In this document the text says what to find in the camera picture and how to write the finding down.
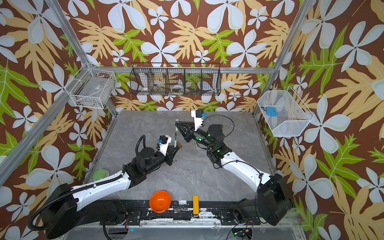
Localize green push button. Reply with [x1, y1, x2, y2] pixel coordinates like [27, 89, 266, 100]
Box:
[93, 169, 110, 181]

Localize white wire basket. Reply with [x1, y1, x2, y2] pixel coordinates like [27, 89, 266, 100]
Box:
[65, 64, 117, 109]
[258, 88, 315, 138]

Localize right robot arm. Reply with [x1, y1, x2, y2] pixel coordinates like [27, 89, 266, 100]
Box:
[175, 122, 294, 226]

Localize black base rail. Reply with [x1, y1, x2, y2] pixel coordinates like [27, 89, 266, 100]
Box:
[85, 199, 261, 228]

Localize blue object in basket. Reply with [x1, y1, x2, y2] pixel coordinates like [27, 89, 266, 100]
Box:
[264, 107, 278, 117]

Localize white wire basket right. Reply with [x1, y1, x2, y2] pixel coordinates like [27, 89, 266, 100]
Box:
[258, 88, 315, 138]

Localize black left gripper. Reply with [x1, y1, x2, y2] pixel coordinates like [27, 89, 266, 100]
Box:
[144, 143, 180, 176]

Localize white wire basket left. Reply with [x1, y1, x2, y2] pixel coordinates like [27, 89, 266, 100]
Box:
[65, 64, 117, 109]

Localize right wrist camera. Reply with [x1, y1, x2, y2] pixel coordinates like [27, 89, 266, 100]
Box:
[191, 109, 207, 131]

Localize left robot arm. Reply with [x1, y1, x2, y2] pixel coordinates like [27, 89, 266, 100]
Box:
[28, 135, 180, 239]

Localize yellow block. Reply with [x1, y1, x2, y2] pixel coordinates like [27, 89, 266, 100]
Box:
[193, 195, 200, 216]

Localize orange bowl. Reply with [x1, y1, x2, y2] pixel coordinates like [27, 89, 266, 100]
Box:
[150, 191, 172, 214]

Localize black wire basket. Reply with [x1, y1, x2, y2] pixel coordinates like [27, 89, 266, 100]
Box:
[128, 63, 222, 96]

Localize aluminium corner frame post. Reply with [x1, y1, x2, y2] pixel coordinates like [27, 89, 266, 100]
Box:
[251, 0, 317, 116]

